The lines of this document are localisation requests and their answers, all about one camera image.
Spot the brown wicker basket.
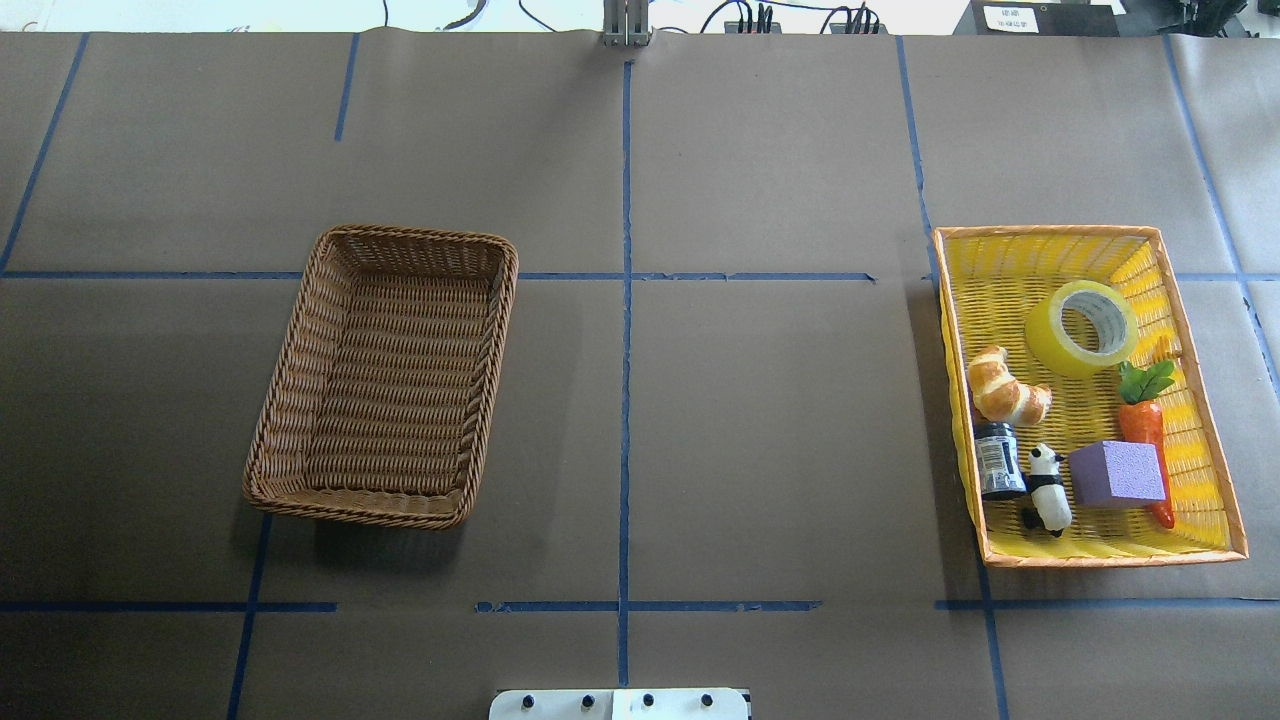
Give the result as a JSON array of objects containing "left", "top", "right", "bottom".
[{"left": 242, "top": 224, "right": 518, "bottom": 530}]

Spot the yellow plastic basket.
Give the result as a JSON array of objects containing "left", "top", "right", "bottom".
[{"left": 933, "top": 225, "right": 1249, "bottom": 568}]

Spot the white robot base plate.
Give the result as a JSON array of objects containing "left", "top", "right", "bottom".
[{"left": 488, "top": 687, "right": 753, "bottom": 719}]

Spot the toy carrot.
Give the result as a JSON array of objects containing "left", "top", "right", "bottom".
[{"left": 1117, "top": 359, "right": 1176, "bottom": 530}]

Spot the purple foam block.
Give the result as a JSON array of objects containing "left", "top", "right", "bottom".
[{"left": 1068, "top": 439, "right": 1169, "bottom": 509}]

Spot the yellow tape roll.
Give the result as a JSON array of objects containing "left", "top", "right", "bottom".
[{"left": 1024, "top": 281, "right": 1139, "bottom": 379}]

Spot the small black jar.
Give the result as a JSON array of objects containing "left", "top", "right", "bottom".
[{"left": 974, "top": 421, "right": 1028, "bottom": 501}]

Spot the toy panda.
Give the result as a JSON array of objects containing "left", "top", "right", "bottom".
[{"left": 1019, "top": 443, "right": 1073, "bottom": 538}]

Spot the aluminium frame post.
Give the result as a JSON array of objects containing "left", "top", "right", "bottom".
[{"left": 602, "top": 0, "right": 653, "bottom": 47}]

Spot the toy croissant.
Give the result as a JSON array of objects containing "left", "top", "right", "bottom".
[{"left": 966, "top": 345, "right": 1053, "bottom": 427}]

